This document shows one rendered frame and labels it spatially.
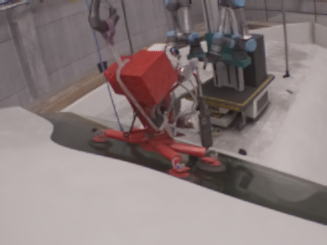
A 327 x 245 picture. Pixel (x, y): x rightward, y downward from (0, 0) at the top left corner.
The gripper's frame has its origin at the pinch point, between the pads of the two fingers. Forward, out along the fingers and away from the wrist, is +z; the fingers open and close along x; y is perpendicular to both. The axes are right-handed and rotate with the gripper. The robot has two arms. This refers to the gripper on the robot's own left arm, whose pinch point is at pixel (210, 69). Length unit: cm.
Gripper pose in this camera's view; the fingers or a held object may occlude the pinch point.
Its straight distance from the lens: 211.0
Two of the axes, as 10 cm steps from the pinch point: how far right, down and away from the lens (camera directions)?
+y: -7.1, 0.7, -7.0
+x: 6.7, 3.8, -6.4
